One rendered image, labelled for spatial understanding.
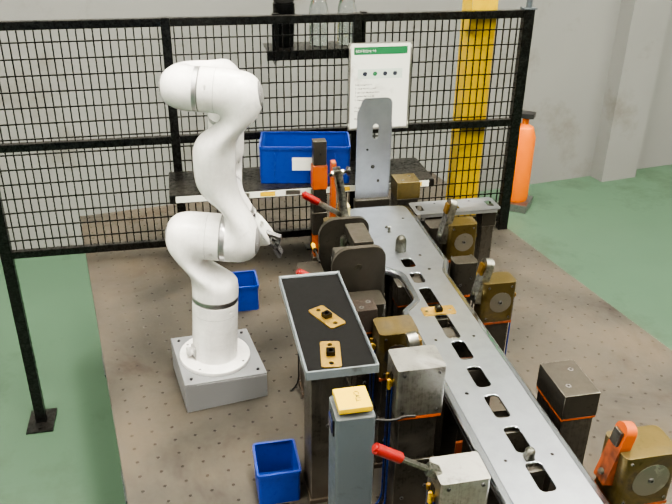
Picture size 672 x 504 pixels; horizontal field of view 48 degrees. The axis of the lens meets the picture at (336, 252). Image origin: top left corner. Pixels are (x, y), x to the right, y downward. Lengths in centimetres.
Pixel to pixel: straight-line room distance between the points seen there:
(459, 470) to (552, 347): 107
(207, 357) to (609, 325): 127
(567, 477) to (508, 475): 11
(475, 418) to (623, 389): 78
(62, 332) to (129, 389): 167
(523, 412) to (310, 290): 51
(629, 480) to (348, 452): 51
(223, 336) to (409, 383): 65
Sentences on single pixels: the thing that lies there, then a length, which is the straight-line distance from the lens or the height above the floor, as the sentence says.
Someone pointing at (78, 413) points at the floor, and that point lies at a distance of 327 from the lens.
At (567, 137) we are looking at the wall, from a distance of 555.
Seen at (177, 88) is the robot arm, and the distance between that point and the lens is 168.
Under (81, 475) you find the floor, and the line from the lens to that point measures 299.
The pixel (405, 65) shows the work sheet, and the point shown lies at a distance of 270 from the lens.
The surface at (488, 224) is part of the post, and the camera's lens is 253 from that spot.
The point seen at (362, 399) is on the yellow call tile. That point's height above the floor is 116.
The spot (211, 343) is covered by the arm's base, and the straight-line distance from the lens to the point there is 200.
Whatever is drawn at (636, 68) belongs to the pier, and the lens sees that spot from 557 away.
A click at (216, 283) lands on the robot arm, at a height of 104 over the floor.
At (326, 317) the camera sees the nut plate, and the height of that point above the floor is 117.
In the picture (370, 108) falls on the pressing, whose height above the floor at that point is 131.
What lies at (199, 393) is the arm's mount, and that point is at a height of 76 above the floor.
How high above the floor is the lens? 198
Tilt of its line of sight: 27 degrees down
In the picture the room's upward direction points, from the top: 1 degrees clockwise
